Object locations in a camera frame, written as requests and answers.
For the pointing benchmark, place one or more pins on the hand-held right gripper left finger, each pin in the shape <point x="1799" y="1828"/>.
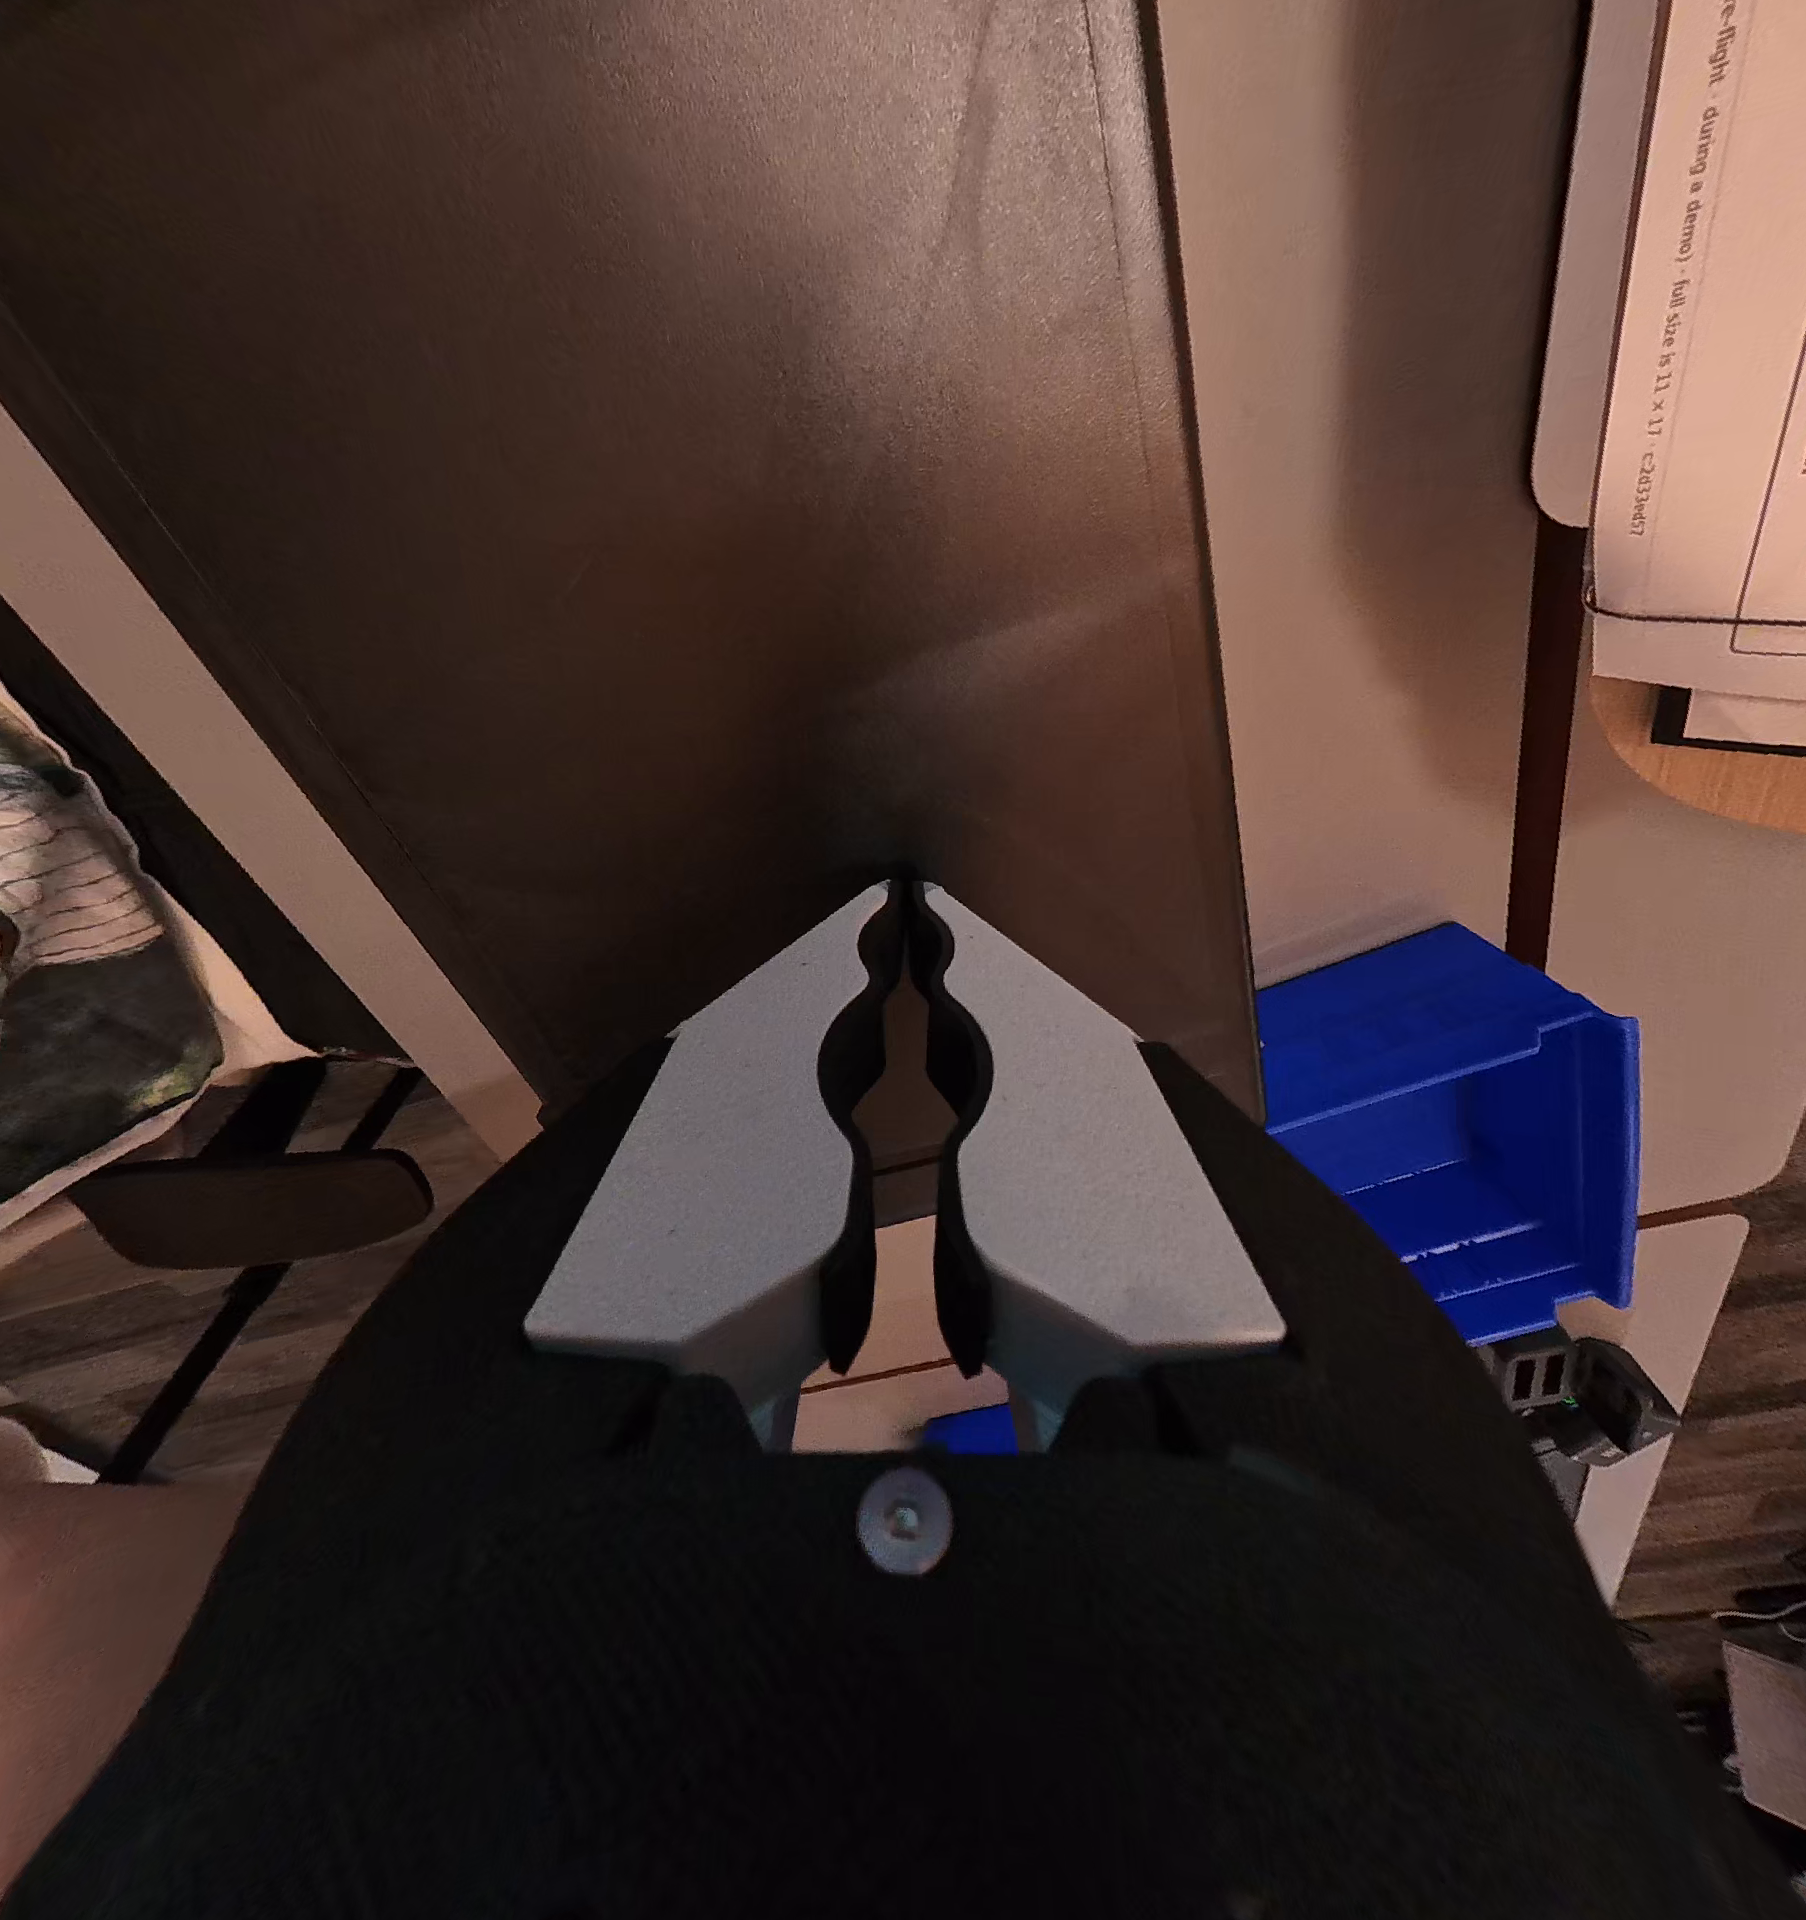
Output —
<point x="694" y="1200"/>

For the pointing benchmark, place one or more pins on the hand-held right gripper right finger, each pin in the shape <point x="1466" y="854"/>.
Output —
<point x="1114" y="1200"/>

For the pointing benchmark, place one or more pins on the black drawer cabinet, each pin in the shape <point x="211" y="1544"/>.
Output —
<point x="619" y="450"/>

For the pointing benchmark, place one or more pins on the person's right forearm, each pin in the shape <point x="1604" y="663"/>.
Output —
<point x="48" y="1725"/>

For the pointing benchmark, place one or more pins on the grey desk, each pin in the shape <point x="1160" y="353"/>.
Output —
<point x="1367" y="450"/>

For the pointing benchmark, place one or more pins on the blue plastic bin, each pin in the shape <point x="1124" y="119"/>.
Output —
<point x="970" y="1435"/>
<point x="1442" y="1051"/>

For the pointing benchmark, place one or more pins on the black office chair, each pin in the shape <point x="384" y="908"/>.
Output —
<point x="245" y="1207"/>

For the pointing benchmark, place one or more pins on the black electronic device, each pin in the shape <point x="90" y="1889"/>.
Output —
<point x="1615" y="1411"/>

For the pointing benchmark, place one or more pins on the person's printed white t-shirt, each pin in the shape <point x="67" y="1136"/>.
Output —
<point x="48" y="975"/>

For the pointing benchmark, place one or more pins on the wooden backing board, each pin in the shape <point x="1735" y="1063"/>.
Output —
<point x="1773" y="795"/>

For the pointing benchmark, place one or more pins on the grey flat plate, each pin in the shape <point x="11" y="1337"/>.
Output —
<point x="1796" y="1739"/>

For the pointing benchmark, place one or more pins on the white instruction poster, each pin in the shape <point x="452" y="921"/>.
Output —
<point x="1698" y="374"/>

